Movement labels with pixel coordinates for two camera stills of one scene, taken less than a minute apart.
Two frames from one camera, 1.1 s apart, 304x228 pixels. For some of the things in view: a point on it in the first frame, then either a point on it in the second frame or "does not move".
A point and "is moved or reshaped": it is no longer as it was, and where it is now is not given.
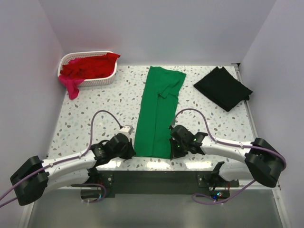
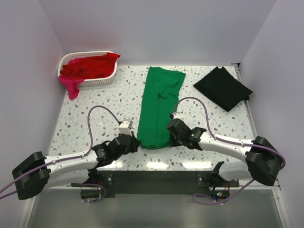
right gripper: (175, 154) → (173, 143)
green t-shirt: (157, 112) is moved or reshaped
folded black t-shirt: (223, 89) does not move
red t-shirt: (94, 66) does not move
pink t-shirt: (71, 84) does not move
